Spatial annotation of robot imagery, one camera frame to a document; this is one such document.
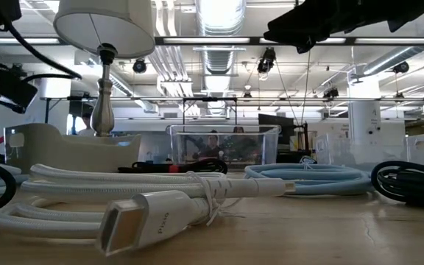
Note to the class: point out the black aluminium rig frame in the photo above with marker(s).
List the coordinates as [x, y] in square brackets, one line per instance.
[349, 41]

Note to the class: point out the white shade table lamp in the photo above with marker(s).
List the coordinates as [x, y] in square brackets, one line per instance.
[105, 25]

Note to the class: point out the black background stand frame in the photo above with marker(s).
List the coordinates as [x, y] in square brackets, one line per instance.
[210, 99]

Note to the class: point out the silver ventilation duct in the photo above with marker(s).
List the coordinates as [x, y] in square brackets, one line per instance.
[219, 37]

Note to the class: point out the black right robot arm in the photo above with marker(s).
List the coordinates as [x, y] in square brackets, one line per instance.
[399, 11]

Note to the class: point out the black computer monitor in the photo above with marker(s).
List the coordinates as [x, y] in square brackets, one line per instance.
[276, 125]

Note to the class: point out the white round column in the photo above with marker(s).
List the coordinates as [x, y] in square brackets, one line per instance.
[364, 117]

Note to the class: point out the black ceiling spotlight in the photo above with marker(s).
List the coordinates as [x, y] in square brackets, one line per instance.
[401, 67]
[139, 66]
[267, 60]

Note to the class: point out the person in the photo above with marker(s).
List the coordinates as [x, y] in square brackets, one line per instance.
[212, 147]
[86, 125]
[238, 129]

